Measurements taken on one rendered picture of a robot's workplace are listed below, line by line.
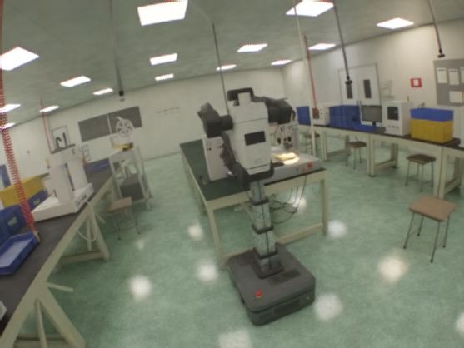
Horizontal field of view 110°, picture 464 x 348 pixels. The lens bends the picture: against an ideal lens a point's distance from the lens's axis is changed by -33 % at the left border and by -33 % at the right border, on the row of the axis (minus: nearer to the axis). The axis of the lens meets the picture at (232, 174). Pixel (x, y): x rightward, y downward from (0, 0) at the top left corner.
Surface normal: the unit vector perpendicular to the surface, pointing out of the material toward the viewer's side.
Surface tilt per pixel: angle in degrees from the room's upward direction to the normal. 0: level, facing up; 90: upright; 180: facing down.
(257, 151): 90
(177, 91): 90
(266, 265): 90
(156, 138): 90
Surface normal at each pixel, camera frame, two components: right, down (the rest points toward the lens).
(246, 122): 0.29, 0.22
